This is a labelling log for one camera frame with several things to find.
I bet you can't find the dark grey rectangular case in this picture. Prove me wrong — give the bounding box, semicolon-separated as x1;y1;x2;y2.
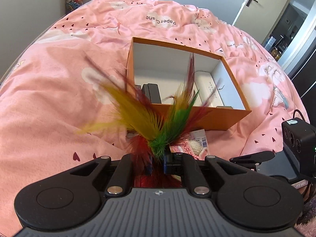
142;83;162;104

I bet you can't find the plastic bagged crochet toy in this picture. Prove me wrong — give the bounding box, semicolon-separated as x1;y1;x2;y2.
170;130;208;160

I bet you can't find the black cable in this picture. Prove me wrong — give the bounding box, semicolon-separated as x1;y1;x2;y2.
292;109;308;123

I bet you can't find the colourful feather toy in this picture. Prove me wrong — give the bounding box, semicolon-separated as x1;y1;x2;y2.
81;54;208;188

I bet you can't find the black camera box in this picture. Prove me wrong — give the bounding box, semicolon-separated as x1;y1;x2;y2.
281;118;315;179

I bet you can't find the white door with handle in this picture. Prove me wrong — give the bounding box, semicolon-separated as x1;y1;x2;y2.
232;0;290;44

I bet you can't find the white rectangular case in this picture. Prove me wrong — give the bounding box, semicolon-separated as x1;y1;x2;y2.
194;71;224;108

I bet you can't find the pink printed bed duvet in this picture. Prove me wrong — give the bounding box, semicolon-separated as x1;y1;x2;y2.
1;0;307;236

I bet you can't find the orange cardboard box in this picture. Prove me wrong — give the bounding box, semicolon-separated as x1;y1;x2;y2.
125;36;252;131

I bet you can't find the dark grey printed packet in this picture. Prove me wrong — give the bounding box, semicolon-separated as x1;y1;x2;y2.
135;85;142;97

